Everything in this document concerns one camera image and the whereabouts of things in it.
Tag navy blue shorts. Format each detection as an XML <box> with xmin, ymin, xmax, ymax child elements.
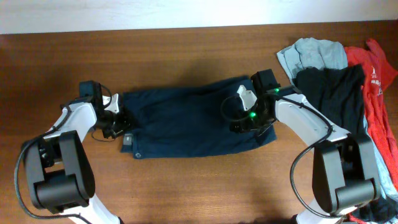
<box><xmin>121</xmin><ymin>76</ymin><xmax>277</xmax><ymax>159</ymax></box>

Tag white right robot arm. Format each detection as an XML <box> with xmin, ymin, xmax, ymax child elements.
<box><xmin>229</xmin><ymin>69</ymin><xmax>381</xmax><ymax>223</ymax></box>

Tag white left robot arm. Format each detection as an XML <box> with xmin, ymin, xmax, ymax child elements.
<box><xmin>14</xmin><ymin>80</ymin><xmax>130</xmax><ymax>223</ymax></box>

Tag black garment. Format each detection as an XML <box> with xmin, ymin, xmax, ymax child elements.
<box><xmin>292</xmin><ymin>65</ymin><xmax>397</xmax><ymax>223</ymax></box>

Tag light blue shirt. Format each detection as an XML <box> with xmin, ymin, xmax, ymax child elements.
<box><xmin>276</xmin><ymin>37</ymin><xmax>398</xmax><ymax>203</ymax></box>

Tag red shirt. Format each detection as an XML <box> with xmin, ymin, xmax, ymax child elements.
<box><xmin>345</xmin><ymin>39</ymin><xmax>397</xmax><ymax>223</ymax></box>

